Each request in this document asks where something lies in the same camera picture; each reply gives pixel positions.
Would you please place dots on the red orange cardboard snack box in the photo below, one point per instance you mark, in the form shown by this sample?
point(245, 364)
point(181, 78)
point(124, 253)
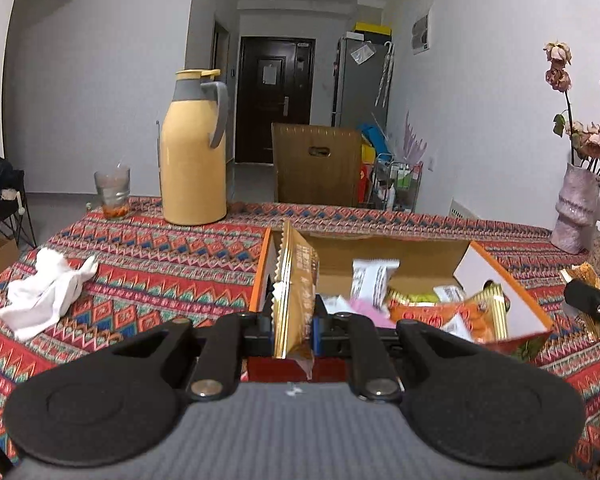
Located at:
point(425, 264)

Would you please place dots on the black folding chair with clothes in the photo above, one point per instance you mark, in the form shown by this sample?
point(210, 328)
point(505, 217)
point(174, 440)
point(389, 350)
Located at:
point(15, 219)

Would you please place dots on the wall electrical panel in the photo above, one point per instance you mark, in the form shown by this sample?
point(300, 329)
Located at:
point(420, 34)

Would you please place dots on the orange snack packet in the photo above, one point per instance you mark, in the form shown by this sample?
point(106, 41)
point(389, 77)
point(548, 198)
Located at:
point(467, 320)

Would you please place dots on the dried pink rose bouquet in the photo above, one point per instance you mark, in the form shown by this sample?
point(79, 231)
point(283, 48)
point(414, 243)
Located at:
point(579, 119)

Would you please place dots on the patterned red tablecloth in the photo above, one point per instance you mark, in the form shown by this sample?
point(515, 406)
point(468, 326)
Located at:
point(151, 271)

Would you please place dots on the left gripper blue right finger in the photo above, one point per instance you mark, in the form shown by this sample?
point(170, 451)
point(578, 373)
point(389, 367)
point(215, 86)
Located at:
point(318, 325)

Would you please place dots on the wire rack with bottles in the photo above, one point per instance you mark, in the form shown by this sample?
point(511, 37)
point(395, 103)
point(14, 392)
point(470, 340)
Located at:
point(395, 186)

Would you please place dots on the white crumpled cloth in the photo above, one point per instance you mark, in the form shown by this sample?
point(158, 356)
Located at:
point(41, 300)

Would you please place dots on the white black-text snack packet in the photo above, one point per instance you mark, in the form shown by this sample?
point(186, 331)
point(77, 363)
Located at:
point(370, 281)

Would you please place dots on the pink textured ceramic vase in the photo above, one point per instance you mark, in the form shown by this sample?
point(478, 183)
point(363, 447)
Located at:
point(576, 207)

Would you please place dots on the yellow box atop refrigerator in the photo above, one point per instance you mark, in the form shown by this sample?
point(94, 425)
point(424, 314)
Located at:
point(373, 29)

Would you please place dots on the silver gold snack packet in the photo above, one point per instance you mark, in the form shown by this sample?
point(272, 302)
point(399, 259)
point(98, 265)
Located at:
point(497, 304)

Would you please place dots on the dark entrance door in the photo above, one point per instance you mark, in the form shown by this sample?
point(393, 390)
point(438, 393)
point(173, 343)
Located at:
point(275, 84)

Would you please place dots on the gold biscuit snack packet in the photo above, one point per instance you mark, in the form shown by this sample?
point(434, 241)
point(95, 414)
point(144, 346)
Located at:
point(293, 301)

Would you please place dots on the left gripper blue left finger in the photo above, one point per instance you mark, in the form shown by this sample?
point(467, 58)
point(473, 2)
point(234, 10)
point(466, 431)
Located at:
point(259, 335)

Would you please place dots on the grey refrigerator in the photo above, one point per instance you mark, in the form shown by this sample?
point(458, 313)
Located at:
point(360, 81)

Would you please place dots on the lime green snack packet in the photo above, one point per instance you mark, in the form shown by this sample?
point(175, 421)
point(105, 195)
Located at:
point(422, 299)

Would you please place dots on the pink snack packet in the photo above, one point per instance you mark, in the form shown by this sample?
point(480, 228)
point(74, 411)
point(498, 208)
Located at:
point(363, 307)

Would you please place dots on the glass cup with straw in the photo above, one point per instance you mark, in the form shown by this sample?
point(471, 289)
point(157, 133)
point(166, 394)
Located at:
point(113, 190)

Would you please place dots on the red gift bag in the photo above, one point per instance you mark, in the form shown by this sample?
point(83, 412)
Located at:
point(364, 183)

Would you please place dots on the yellow thermos jug grey handle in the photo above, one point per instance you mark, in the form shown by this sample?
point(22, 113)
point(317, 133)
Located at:
point(192, 150)

